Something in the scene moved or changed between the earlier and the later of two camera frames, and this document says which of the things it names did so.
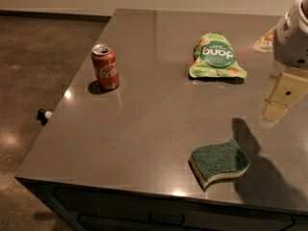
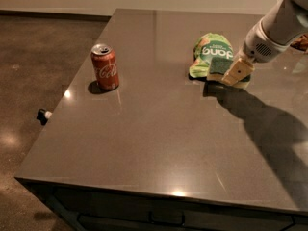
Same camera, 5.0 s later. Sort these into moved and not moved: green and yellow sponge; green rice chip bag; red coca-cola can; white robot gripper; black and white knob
Moved: green and yellow sponge; white robot gripper
Not moved: black and white knob; green rice chip bag; red coca-cola can
